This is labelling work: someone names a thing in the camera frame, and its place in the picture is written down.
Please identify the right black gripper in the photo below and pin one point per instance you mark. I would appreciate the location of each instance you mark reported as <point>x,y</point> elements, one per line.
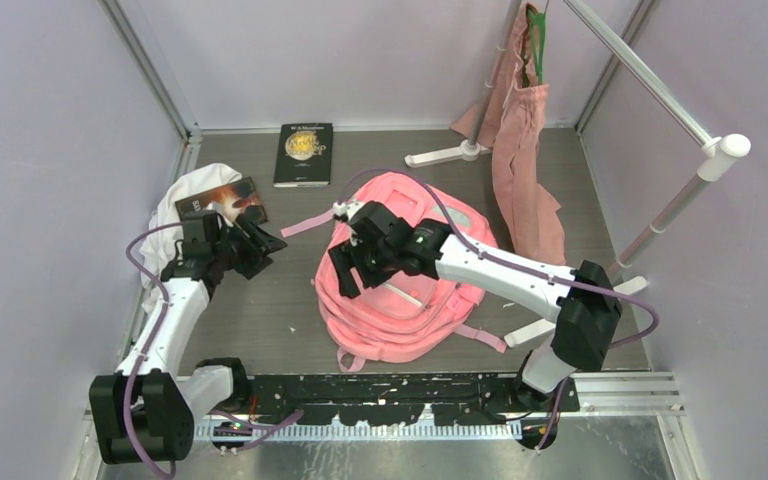
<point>341,257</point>

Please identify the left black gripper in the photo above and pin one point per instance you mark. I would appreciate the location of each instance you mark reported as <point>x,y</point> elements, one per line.
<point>258,245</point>

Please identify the dark book orange cover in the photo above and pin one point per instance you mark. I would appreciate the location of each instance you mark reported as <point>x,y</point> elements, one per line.
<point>234,199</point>

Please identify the pink student backpack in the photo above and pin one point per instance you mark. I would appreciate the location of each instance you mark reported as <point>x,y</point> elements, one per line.
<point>407,316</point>

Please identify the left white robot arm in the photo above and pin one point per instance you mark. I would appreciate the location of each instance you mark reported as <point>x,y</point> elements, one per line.
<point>143,413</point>

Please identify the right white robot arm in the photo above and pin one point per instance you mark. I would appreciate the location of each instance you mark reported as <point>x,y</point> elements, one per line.
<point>579,302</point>

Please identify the white cloth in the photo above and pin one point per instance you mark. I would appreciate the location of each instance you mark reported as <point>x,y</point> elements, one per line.
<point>158,248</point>

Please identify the black book gold cover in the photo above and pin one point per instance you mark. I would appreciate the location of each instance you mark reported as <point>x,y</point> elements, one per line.
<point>304,155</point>

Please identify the pink hanging garment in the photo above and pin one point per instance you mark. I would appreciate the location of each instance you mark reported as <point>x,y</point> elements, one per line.
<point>511,129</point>

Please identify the green clothes hanger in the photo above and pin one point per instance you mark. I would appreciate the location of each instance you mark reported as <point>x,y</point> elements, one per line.
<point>537,26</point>

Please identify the white perforated cable rail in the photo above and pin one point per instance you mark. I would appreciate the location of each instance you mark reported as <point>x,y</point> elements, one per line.
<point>220,433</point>

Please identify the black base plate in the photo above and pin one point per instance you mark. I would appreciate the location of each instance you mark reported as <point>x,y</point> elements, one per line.
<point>453,399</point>

